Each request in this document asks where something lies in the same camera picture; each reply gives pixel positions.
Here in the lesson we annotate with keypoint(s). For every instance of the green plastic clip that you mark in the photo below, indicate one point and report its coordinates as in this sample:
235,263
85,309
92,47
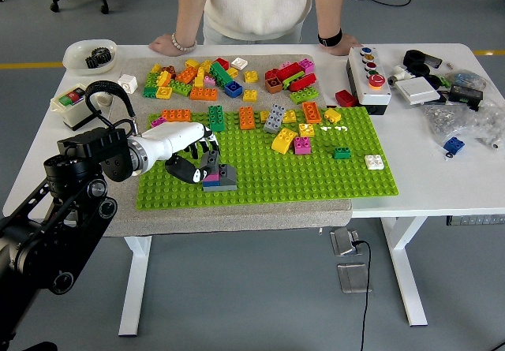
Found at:
446,81

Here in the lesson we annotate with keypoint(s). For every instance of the lime flat toy brick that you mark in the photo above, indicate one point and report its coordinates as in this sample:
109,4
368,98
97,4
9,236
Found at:
296,76

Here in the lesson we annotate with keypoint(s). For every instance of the clear bag of parts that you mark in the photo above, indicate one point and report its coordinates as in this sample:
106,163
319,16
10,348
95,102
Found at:
491,126

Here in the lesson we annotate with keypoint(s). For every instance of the small green toy brick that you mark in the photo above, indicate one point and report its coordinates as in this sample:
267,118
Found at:
341,154
149,91

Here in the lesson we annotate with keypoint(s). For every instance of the push-button control box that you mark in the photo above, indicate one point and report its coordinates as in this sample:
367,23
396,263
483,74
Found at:
372,94

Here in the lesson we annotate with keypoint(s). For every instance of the black power adapter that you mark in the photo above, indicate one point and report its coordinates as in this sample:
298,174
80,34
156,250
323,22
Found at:
466,95

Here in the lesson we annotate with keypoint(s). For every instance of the red square toy brick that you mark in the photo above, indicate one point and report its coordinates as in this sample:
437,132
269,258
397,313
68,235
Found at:
222,63
271,73
346,98

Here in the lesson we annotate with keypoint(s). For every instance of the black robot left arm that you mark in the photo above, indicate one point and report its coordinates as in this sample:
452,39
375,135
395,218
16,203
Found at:
59,228

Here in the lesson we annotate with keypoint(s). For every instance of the blue square toy brick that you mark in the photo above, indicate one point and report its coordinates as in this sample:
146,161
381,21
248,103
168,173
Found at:
453,145
211,184
233,89

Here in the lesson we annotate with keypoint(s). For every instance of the grey long toy brick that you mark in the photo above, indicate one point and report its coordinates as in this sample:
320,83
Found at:
274,120

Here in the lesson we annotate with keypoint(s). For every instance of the large red toy brick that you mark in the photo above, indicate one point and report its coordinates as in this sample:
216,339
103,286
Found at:
290,72

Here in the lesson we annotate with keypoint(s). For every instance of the black gear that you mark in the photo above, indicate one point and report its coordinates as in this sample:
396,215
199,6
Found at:
92,62
104,55

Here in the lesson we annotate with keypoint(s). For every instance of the clear bag of screws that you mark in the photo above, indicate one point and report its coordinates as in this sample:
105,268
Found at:
444,119

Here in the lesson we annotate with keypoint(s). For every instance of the yellow curved toy brick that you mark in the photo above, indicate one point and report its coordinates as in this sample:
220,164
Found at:
283,142

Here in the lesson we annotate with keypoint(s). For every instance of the person's right forearm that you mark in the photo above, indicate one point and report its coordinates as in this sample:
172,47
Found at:
189,4

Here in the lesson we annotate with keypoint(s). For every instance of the person's left hand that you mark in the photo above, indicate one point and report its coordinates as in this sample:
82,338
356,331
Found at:
347,45

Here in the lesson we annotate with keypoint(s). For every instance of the orange long toy brick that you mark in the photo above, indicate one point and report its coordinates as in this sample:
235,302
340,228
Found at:
176,115
312,113
203,94

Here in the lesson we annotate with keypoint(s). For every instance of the red curved toy brick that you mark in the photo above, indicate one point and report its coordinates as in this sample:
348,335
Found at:
303,83

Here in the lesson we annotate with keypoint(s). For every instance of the clear bag blue parts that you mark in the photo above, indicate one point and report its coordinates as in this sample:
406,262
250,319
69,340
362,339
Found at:
465,78

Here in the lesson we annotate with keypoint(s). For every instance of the person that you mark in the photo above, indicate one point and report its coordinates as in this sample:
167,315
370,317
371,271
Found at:
256,0

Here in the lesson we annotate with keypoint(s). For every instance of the white table leg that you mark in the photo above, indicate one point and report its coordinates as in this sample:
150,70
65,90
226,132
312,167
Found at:
136,288
406,272

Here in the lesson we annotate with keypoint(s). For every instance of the person's left forearm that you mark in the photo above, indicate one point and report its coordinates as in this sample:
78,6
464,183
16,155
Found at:
329,4

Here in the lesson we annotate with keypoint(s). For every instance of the lime long toy brick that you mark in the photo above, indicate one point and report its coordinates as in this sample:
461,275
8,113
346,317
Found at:
304,95

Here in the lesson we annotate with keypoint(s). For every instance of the small pink toy brick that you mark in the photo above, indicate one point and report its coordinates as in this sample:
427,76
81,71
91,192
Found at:
210,81
285,65

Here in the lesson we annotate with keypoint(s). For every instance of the yellow and orange brick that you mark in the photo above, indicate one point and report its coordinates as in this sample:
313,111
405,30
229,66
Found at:
163,79

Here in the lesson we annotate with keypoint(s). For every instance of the grey-brown mat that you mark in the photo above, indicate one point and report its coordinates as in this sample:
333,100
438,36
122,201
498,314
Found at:
236,219

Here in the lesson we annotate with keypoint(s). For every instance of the green long toy brick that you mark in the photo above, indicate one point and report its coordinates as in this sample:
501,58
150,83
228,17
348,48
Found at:
216,119
219,73

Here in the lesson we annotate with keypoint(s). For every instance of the white pipe fitting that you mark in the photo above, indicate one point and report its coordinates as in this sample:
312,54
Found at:
399,74

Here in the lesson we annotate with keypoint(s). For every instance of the grey sloped toy brick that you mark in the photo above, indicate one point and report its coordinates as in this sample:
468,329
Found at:
228,177
212,164

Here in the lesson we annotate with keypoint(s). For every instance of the small grey black device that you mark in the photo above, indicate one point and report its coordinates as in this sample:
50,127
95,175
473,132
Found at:
435,61

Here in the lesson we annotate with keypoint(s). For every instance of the black tape roll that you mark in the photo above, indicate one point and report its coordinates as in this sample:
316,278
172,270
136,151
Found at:
407,56
424,71

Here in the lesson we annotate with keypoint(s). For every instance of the table height control panel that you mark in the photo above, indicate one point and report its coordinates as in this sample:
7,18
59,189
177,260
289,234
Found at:
475,221

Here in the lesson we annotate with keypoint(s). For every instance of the white square toy brick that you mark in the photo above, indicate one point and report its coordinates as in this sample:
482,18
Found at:
374,163
239,63

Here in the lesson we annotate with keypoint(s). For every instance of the white switch panel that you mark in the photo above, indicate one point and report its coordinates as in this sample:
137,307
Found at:
417,92

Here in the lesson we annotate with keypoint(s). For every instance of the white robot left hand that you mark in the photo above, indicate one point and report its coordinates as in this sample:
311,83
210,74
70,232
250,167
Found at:
173,138

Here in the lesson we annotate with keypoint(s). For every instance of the white cube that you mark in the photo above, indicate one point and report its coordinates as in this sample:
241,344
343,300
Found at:
128,83

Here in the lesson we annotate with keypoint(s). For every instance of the white red-green switch box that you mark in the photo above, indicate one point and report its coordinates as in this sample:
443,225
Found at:
73,110

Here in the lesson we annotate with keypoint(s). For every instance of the pink square toy brick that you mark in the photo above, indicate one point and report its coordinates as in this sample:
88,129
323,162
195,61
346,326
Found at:
306,65
303,146
214,177
158,122

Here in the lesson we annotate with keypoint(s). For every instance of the green baseplate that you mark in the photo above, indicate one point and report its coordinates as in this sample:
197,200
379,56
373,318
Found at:
276,177

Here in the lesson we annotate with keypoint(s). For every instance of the black wristwatch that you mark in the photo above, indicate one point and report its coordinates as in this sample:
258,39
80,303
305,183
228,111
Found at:
329,39

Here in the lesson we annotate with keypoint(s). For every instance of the person's right hand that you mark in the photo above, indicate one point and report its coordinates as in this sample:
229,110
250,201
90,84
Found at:
163,45

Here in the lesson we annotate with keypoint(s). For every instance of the white bowl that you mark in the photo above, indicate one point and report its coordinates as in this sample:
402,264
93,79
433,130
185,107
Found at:
75,61

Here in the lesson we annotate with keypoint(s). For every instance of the grey flat toy brick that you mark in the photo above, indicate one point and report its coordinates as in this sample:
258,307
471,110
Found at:
221,189

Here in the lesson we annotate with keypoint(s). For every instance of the brown toy brick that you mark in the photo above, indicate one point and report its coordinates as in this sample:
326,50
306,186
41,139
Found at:
169,69
273,86

